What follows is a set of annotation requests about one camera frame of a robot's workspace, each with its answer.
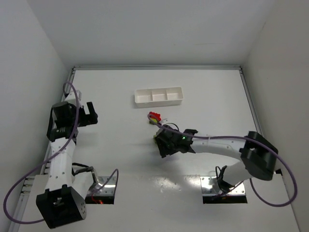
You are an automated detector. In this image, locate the metal base plate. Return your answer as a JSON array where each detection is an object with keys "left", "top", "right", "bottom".
[
  {"left": 87, "top": 176, "right": 117, "bottom": 197},
  {"left": 200, "top": 176, "right": 246, "bottom": 197}
]

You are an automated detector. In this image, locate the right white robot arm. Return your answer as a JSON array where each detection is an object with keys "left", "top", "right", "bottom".
[{"left": 154, "top": 126, "right": 278, "bottom": 193}]

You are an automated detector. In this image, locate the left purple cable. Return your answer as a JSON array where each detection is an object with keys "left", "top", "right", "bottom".
[{"left": 3, "top": 81, "right": 119, "bottom": 223}]

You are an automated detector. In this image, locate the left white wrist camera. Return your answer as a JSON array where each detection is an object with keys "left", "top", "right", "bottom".
[{"left": 64, "top": 90, "right": 82, "bottom": 105}]

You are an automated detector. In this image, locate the red flat lego brick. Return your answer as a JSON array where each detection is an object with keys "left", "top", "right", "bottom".
[{"left": 149, "top": 112, "right": 161, "bottom": 121}]

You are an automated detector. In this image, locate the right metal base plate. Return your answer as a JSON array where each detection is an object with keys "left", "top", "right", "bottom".
[{"left": 200, "top": 176, "right": 246, "bottom": 197}]

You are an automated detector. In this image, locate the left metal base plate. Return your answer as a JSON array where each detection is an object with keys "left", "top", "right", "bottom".
[{"left": 87, "top": 176, "right": 117, "bottom": 197}]

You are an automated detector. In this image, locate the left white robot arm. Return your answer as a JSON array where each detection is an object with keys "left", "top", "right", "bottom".
[{"left": 36, "top": 101, "right": 98, "bottom": 229}]

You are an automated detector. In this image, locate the red and green rounded lego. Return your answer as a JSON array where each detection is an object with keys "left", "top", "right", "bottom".
[{"left": 149, "top": 117, "right": 158, "bottom": 125}]

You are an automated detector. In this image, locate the white three-compartment tray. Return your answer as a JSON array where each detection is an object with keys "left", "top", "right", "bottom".
[{"left": 134, "top": 87, "right": 183, "bottom": 108}]

